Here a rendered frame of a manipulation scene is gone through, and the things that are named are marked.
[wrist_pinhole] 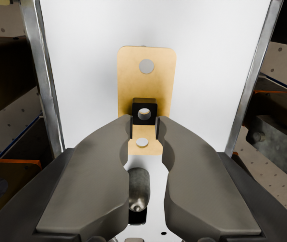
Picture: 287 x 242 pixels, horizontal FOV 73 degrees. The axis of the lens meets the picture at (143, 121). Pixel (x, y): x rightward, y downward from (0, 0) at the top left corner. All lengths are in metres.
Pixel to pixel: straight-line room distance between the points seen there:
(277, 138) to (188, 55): 0.13
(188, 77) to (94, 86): 0.09
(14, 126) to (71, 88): 0.47
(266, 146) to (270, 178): 0.57
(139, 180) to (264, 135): 0.15
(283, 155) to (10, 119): 0.63
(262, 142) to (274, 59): 0.36
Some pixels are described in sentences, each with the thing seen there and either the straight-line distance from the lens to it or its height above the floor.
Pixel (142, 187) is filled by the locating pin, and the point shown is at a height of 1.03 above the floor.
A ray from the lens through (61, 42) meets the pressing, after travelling 0.20.
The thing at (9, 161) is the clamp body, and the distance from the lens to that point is 0.37.
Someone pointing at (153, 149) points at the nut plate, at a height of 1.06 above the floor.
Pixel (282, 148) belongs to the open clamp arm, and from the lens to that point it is 0.25.
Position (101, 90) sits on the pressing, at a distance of 0.20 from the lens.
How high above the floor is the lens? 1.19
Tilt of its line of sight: 61 degrees down
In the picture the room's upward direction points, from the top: 178 degrees clockwise
